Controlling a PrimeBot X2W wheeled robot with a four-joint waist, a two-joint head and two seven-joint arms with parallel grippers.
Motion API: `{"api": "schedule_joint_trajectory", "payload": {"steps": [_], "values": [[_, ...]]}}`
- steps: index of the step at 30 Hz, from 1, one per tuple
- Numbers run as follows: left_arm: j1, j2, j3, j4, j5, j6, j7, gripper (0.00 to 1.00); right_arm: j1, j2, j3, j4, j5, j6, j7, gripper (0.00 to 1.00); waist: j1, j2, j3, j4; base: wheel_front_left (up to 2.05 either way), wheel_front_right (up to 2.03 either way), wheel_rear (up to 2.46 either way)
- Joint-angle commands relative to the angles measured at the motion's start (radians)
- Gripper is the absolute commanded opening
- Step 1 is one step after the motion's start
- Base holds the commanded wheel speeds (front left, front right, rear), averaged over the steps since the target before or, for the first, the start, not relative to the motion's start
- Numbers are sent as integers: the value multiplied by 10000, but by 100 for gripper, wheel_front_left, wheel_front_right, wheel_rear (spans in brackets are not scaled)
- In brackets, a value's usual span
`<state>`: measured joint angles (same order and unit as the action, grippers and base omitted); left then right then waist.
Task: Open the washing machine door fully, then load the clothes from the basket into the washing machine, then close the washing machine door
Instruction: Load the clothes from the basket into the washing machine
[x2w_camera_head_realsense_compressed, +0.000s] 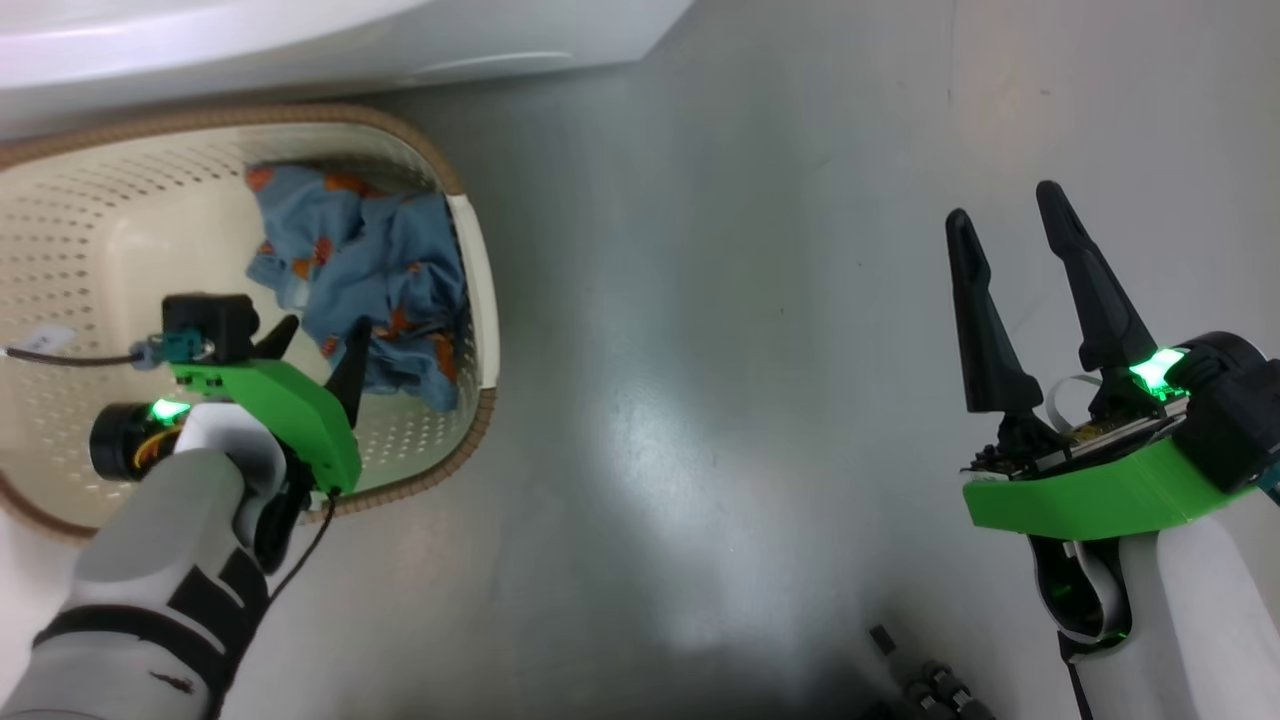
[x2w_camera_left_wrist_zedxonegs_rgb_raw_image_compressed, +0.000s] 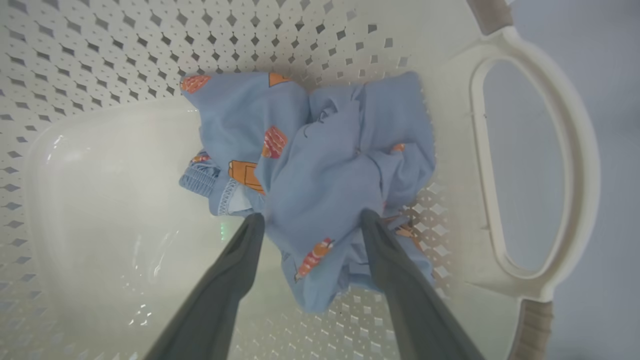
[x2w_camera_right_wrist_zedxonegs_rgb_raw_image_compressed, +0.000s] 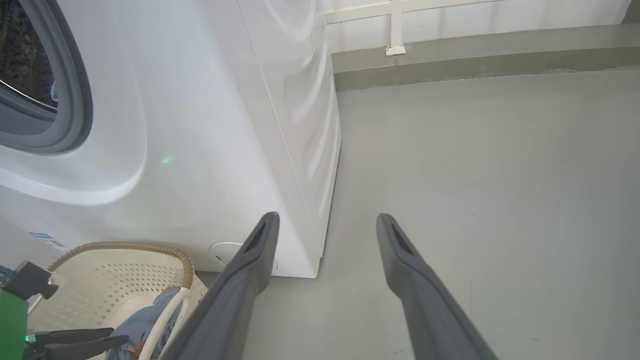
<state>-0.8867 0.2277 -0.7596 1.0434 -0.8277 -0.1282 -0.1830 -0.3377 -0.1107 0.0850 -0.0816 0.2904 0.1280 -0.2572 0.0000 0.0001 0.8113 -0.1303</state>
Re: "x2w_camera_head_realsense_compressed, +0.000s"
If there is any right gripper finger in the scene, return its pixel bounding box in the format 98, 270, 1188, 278
1034, 179, 1159, 377
944, 207, 1045, 415

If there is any round white filter cover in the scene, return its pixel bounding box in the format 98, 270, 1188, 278
410, 50, 576, 83

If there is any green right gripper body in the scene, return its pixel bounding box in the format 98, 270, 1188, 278
960, 375, 1259, 543

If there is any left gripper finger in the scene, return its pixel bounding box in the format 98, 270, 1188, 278
325, 318, 373, 427
254, 314, 302, 363

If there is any white front-load washing machine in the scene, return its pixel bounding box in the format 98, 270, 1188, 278
0, 0, 696, 141

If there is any cream plastic laundry basket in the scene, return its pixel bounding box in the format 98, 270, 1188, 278
0, 103, 499, 541

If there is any blue orange-print garment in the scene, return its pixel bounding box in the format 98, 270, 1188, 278
245, 163, 471, 414

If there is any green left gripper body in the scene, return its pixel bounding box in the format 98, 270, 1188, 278
168, 356, 364, 497

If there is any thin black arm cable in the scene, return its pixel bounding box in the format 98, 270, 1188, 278
262, 488, 339, 606

